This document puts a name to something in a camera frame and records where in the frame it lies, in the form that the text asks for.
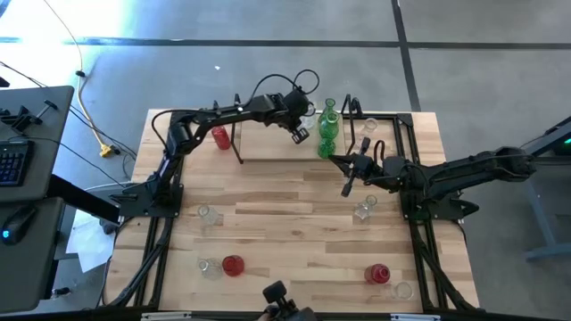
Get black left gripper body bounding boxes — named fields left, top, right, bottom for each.
left=279, top=87, right=314, bottom=126

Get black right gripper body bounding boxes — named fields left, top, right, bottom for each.
left=355, top=153, right=385, bottom=183

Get round green glass vase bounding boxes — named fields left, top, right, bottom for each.
left=316, top=138, right=338, bottom=161

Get wide green textured glass vase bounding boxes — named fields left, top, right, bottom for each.
left=317, top=110, right=342, bottom=144

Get tall red ribbed glass vase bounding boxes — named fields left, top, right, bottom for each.
left=211, top=124, right=232, bottom=152

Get red swirl ribbed glass vase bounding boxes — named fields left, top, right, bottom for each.
left=364, top=263, right=392, bottom=285

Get clear conical glass vase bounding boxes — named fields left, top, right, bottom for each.
left=391, top=280, right=415, bottom=301

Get round red glass vase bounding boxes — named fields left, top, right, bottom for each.
left=221, top=254, right=246, bottom=278

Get wooden shelf with black legs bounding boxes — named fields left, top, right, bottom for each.
left=231, top=92, right=363, bottom=165

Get small clear glass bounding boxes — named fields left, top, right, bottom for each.
left=358, top=116, right=380, bottom=151

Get white label strip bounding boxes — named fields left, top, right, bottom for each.
left=140, top=311, right=193, bottom=321
left=390, top=313, right=442, bottom=321

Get black device with green light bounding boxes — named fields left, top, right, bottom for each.
left=552, top=133, right=571, bottom=157

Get grey metal stand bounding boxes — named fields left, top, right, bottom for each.
left=490, top=114, right=571, bottom=262

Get white paper sheet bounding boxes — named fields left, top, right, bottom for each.
left=65, top=216, right=118, bottom=274

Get grey desk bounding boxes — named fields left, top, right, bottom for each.
left=0, top=85, right=75, bottom=204
left=0, top=195, right=63, bottom=313

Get black desk clamp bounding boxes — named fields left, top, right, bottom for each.
left=0, top=99, right=59, bottom=133

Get black keyboard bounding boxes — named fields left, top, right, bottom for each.
left=0, top=139, right=35, bottom=187

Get black computer mouse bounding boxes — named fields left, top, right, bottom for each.
left=1, top=204, right=37, bottom=246

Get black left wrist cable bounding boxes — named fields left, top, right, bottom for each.
left=248, top=69, right=321, bottom=108

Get black aluminium table frame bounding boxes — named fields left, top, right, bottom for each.
left=95, top=109, right=481, bottom=313

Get black camera rig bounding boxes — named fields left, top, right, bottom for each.
left=261, top=279, right=319, bottom=321

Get yellow extension cable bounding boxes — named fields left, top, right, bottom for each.
left=42, top=0, right=113, bottom=159

